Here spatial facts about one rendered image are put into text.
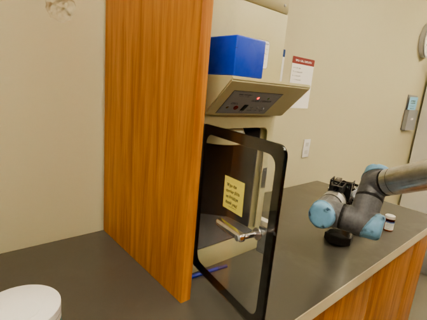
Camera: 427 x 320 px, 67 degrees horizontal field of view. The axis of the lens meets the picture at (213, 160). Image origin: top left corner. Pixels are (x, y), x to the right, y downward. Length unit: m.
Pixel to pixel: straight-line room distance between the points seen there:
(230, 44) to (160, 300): 0.65
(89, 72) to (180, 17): 0.47
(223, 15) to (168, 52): 0.18
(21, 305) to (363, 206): 0.83
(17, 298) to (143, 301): 0.32
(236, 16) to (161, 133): 0.36
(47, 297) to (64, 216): 0.56
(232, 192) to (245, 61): 0.31
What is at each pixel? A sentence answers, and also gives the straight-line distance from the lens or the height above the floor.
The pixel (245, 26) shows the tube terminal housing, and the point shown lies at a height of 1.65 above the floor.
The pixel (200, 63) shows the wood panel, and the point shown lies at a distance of 0.72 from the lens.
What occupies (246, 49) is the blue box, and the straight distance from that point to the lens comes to 0.79.
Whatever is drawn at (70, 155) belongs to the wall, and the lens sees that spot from 1.16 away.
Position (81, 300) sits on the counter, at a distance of 0.92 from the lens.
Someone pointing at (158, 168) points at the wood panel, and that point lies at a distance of 0.85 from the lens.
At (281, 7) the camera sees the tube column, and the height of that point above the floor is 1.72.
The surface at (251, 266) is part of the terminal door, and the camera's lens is 0.71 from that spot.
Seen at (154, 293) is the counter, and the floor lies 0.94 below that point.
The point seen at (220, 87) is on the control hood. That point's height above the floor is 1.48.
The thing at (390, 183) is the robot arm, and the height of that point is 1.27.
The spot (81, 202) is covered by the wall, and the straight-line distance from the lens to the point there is 1.22.
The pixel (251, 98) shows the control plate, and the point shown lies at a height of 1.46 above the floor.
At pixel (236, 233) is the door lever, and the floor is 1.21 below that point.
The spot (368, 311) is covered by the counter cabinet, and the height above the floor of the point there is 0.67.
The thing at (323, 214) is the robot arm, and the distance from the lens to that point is 0.96.
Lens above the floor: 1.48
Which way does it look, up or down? 13 degrees down
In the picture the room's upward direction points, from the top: 5 degrees clockwise
